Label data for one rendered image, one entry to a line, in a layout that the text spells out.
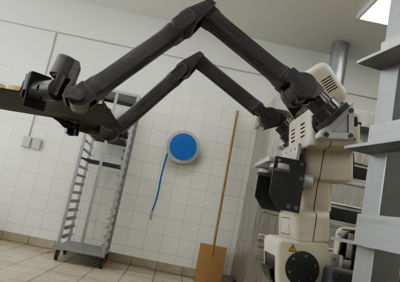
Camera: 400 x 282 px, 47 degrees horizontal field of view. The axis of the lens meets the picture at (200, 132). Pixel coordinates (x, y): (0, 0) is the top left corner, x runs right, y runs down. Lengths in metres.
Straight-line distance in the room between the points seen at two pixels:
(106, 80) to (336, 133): 0.66
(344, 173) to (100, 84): 0.81
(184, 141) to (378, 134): 4.98
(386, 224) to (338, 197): 4.35
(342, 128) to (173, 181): 4.26
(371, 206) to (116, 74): 0.93
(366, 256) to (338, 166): 1.08
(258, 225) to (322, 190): 3.08
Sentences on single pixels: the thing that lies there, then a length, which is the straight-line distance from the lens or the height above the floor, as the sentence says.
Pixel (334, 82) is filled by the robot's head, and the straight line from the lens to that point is 1.56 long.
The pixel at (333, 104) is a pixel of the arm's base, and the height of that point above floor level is 1.14.
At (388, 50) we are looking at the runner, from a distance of 0.47.
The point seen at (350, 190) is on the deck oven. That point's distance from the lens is 4.84.
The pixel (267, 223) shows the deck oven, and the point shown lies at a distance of 4.60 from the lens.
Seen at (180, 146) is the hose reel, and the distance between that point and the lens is 5.42.
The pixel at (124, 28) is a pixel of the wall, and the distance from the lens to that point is 5.97.
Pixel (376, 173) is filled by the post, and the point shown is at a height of 0.84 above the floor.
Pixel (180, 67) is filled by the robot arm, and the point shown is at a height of 1.28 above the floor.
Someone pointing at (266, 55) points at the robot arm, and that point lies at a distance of 1.38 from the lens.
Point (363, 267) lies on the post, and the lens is 0.47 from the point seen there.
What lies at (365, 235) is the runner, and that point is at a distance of 0.47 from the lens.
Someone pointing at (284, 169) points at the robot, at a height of 0.94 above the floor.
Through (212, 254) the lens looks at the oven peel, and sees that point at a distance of 5.29.
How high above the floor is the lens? 0.77
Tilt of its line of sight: 9 degrees up
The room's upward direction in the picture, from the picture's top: 11 degrees clockwise
